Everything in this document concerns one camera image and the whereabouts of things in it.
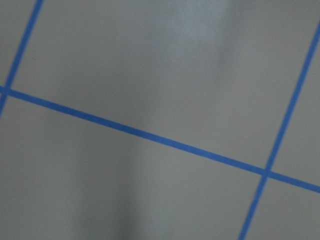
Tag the brown table mat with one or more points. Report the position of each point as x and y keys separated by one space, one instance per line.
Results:
x=159 y=119

